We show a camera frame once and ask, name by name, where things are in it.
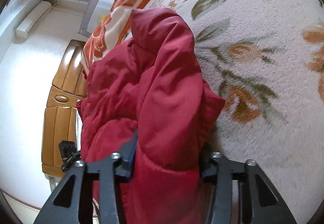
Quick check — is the red quilted jacket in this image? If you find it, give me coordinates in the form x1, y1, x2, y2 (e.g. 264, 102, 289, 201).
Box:
77, 7, 225, 223

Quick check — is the wooden headboard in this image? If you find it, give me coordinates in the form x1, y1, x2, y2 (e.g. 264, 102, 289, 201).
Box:
41, 39, 86, 177

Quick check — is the floral cream bed blanket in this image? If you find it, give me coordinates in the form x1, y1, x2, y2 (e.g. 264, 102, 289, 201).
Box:
147, 0, 323, 223

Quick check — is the orange floral folded blanket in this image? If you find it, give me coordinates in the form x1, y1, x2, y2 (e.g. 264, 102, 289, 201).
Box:
80, 0, 151, 79

